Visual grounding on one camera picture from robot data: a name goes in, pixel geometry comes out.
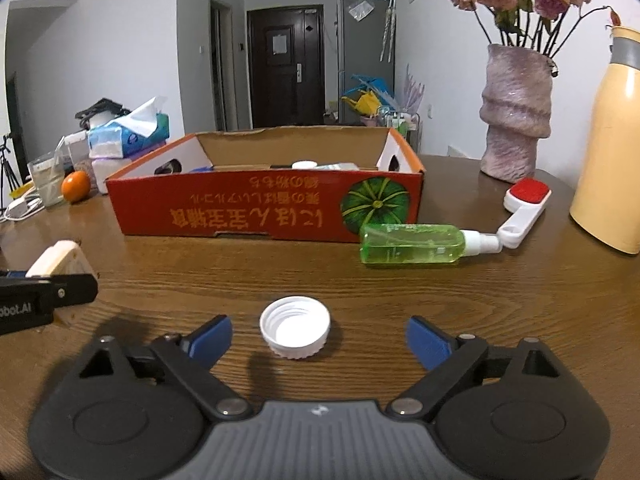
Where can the blue tissue pack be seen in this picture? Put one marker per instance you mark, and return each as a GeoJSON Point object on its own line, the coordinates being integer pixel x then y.
{"type": "Point", "coordinates": [120, 137]}

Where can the red and white lint brush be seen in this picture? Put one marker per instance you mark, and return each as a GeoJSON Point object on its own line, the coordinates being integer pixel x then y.
{"type": "Point", "coordinates": [525, 192]}

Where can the beige wooden block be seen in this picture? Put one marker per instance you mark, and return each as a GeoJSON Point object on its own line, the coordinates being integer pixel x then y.
{"type": "Point", "coordinates": [57, 257]}

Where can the pink textured vase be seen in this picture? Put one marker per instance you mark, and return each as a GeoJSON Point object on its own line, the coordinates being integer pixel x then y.
{"type": "Point", "coordinates": [515, 115]}

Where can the green spray bottle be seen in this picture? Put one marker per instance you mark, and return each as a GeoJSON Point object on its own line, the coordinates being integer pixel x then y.
{"type": "Point", "coordinates": [410, 245]}

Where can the dark brown entrance door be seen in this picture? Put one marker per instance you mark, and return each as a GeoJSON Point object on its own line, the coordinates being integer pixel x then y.
{"type": "Point", "coordinates": [265, 85]}

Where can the grey refrigerator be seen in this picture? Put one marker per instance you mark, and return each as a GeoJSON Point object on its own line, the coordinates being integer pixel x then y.
{"type": "Point", "coordinates": [360, 60]}

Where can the orange fruit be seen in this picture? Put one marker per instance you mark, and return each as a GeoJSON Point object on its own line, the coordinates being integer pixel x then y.
{"type": "Point", "coordinates": [76, 187]}

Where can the yellow packet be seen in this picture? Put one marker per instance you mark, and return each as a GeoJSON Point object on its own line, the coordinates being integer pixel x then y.
{"type": "Point", "coordinates": [22, 190]}

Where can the clear drinking glass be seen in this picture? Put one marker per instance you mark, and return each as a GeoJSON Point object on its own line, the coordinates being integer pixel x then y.
{"type": "Point", "coordinates": [47, 182]}

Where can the metal trolley with bottles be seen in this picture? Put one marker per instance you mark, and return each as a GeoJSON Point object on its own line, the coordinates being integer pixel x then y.
{"type": "Point", "coordinates": [400, 125]}

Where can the purple wall decoration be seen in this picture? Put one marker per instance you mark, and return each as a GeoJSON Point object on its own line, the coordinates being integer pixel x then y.
{"type": "Point", "coordinates": [414, 90]}

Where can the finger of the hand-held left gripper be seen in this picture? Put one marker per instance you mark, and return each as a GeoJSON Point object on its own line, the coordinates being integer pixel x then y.
{"type": "Point", "coordinates": [70, 290]}
{"type": "Point", "coordinates": [12, 274]}

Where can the black tripod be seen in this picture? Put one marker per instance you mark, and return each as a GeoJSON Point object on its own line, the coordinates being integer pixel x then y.
{"type": "Point", "coordinates": [7, 170]}

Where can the dark side door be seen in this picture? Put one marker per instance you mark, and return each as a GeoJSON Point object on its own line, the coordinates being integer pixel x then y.
{"type": "Point", "coordinates": [220, 70]}

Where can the clear plastic container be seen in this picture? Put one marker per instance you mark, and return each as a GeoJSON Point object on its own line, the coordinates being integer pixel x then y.
{"type": "Point", "coordinates": [77, 150]}

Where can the white folded umbrella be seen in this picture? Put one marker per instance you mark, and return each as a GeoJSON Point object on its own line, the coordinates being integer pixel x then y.
{"type": "Point", "coordinates": [388, 30]}

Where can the orange cardboard box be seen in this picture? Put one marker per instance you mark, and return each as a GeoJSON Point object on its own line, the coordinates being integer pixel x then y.
{"type": "Point", "coordinates": [250, 210]}

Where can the white paper sheet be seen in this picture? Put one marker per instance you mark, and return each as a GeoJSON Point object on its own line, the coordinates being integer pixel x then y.
{"type": "Point", "coordinates": [280, 43]}

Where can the white board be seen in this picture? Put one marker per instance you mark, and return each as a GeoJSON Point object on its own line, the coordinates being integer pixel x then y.
{"type": "Point", "coordinates": [462, 151]}

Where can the purple tissue pack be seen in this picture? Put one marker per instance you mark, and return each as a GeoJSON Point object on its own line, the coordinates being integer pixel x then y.
{"type": "Point", "coordinates": [107, 170]}

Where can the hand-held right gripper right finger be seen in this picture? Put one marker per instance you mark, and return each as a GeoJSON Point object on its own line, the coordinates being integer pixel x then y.
{"type": "Point", "coordinates": [427, 342]}

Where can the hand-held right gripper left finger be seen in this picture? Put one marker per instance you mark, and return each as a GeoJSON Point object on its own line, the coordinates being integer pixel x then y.
{"type": "Point", "coordinates": [212, 340]}

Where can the dark clutter pile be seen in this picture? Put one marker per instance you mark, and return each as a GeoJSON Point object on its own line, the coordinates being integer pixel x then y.
{"type": "Point", "coordinates": [102, 108]}

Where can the clear plastic bag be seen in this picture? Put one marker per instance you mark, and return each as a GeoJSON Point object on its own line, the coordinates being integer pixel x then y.
{"type": "Point", "coordinates": [361, 10]}

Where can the yellow thermos jug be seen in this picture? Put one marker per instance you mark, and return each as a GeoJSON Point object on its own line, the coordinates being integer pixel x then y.
{"type": "Point", "coordinates": [610, 160]}

